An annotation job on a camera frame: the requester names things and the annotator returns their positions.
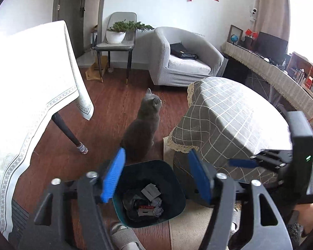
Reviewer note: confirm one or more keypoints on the black printed box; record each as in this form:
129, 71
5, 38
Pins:
138, 202

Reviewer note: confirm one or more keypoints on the framed picture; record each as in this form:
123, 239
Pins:
239, 31

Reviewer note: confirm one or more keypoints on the black monitor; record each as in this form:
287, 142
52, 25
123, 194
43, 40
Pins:
271, 47

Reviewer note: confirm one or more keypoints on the white carton box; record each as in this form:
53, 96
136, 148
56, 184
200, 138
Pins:
150, 191

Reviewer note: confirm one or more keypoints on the grey checked tablecloth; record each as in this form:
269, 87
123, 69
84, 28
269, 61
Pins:
224, 114

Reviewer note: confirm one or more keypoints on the white security camera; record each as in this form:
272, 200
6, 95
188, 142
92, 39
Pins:
254, 11

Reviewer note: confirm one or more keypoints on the grey slipper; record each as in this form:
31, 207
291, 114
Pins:
122, 234

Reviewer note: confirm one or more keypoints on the small red flags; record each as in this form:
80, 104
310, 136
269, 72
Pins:
251, 33

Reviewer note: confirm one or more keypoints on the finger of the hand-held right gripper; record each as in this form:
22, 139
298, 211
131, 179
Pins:
242, 163
276, 155

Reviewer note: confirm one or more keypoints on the potted plant white pot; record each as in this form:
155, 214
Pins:
114, 37

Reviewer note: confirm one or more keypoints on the grey cat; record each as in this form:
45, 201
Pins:
143, 130

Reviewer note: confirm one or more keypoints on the cardboard box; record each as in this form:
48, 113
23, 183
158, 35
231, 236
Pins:
92, 74

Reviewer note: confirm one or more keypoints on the beige curtain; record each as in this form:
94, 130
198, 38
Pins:
274, 10

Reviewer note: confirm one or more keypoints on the beige floor mat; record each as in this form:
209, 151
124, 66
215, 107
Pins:
187, 229

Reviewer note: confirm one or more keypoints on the beige fringed cloth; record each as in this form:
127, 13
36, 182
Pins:
276, 78

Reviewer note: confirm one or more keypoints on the grey dining chair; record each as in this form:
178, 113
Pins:
122, 17

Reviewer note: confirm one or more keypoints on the dark teal trash bin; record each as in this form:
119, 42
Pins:
172, 182

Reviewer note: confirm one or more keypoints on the wooden desk organizer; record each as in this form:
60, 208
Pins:
302, 65

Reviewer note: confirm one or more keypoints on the small blue globe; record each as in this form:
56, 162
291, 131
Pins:
234, 39

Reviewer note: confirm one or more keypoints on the grey door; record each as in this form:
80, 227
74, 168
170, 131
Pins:
67, 10

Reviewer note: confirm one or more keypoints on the grey armchair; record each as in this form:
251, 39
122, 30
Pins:
161, 57

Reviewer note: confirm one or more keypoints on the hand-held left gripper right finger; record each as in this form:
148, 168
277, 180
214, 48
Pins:
199, 177

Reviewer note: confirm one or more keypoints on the black table leg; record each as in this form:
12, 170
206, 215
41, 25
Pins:
67, 132

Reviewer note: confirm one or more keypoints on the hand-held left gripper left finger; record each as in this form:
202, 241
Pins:
113, 174

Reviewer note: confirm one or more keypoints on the white patterned tablecloth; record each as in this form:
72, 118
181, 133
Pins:
28, 83

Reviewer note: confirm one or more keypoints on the red white packaging card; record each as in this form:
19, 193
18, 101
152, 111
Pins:
146, 211

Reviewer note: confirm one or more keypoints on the white paper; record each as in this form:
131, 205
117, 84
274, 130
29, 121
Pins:
156, 205

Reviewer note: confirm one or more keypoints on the black handbag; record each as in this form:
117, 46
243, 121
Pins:
178, 49

